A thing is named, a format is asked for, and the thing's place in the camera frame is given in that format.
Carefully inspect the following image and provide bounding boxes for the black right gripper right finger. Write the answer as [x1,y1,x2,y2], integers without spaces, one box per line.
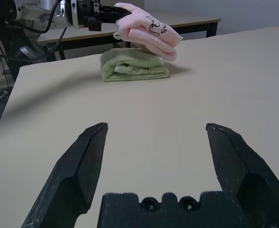
[205,123,279,228]

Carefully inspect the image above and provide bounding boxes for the grey robot torso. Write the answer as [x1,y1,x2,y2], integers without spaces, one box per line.
[0,19,57,68]

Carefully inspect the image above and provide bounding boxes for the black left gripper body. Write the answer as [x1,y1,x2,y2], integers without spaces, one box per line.
[71,0,104,32]

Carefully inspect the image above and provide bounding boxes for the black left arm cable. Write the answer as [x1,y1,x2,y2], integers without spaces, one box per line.
[0,0,68,70]

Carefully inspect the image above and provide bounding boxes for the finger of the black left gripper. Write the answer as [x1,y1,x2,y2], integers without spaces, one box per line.
[100,4,131,14]
[100,12,133,24]

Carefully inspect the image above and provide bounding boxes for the green folded towel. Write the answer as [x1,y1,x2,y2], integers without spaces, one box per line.
[99,47,170,83]

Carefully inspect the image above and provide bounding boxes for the black framed side table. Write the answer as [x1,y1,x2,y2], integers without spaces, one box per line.
[37,9,222,60]

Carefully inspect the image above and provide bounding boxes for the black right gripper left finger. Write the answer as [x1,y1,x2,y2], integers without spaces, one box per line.
[21,122,109,228]

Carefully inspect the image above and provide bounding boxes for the pink towel with embroidered print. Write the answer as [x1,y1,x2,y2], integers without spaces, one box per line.
[113,2,184,62]

